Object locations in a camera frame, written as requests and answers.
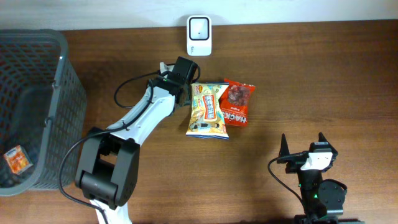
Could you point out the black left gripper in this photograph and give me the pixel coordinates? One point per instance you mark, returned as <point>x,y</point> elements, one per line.
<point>189,97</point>

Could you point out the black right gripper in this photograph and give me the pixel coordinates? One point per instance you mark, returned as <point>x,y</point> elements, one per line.
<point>293,166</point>

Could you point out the yellow snack bag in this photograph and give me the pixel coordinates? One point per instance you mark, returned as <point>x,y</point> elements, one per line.
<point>207,119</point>

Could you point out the red Hacks candy bag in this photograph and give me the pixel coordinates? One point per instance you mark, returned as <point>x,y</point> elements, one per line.
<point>234,102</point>

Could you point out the orange tissue pack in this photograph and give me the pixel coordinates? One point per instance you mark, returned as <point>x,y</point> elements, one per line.
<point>17,159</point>

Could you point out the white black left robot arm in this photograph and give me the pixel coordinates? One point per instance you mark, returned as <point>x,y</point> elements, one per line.
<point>108,167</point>

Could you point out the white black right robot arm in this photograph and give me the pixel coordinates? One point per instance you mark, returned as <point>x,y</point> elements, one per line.
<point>322,199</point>

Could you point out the white barcode scanner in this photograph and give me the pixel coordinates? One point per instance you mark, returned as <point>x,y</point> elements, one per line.
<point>199,35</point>

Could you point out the grey plastic mesh basket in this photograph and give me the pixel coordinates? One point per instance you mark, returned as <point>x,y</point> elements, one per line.
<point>43,107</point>

